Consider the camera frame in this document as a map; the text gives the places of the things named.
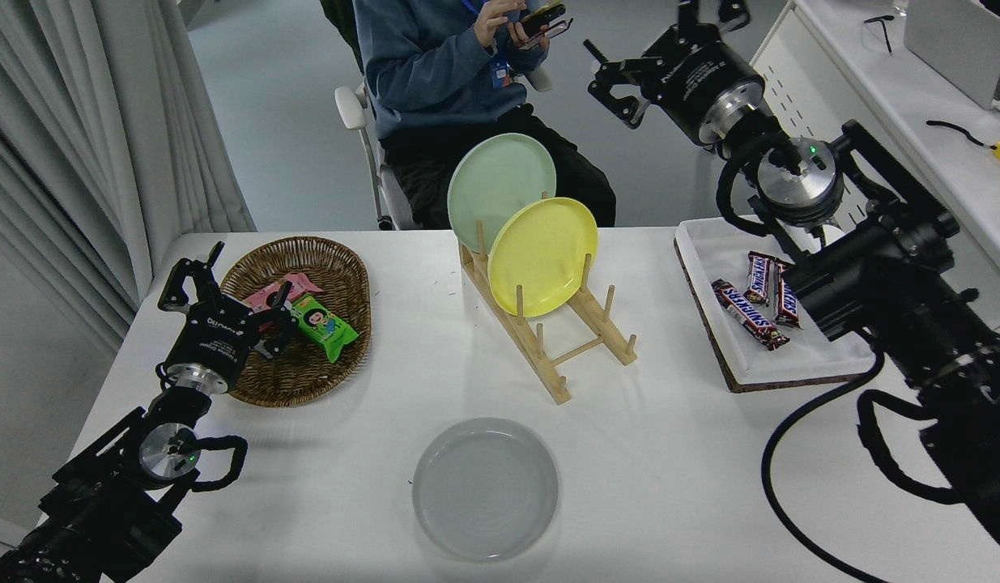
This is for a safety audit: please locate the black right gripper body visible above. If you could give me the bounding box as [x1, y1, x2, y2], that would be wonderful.
[641, 28, 764, 143]

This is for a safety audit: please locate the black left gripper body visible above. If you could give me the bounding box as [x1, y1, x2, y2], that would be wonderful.
[169, 296, 262, 377]

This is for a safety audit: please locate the phone with red rim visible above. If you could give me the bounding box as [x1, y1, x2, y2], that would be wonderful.
[526, 18, 572, 48]

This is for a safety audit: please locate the phone with yellow case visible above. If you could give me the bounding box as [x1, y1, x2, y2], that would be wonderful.
[517, 2, 567, 35]

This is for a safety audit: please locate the grey plate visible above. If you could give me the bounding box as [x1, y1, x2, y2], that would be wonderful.
[411, 417, 560, 563]

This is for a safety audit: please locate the pale green plate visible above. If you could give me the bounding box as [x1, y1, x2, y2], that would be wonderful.
[447, 133, 557, 253]

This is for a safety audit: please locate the yellow plate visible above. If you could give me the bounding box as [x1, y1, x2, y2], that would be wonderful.
[487, 197, 599, 318]

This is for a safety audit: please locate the wooden plate rack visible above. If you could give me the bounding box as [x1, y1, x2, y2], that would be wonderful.
[457, 191, 639, 406]

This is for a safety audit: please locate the person's right hand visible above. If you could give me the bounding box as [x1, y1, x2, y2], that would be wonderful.
[474, 0, 526, 48]

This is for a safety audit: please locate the pink snack packet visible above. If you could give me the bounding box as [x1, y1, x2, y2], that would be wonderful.
[242, 271, 326, 313]

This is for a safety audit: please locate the green snack packet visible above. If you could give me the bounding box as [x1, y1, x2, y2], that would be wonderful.
[291, 293, 360, 363]

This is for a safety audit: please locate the brown wicker basket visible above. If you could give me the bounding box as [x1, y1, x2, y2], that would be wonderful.
[220, 236, 373, 407]

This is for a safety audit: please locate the person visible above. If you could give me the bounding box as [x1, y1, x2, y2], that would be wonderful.
[350, 0, 618, 230]

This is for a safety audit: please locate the white curtain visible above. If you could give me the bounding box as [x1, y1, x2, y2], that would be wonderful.
[0, 0, 257, 353]

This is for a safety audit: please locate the Snickers bar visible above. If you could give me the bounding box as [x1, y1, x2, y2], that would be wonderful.
[773, 261, 802, 329]
[744, 252, 777, 307]
[711, 279, 791, 351]

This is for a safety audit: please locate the white desk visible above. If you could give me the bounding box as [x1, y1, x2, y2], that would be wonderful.
[702, 0, 1000, 325]

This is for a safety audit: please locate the white chair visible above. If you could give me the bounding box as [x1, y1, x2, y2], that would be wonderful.
[334, 66, 553, 232]

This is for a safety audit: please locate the silver laptop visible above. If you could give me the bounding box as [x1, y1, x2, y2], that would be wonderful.
[903, 0, 1000, 112]

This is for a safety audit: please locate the white tray with cork base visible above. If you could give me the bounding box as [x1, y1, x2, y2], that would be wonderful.
[674, 215, 877, 394]

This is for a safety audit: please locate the black cable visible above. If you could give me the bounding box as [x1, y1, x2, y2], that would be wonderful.
[926, 120, 994, 151]

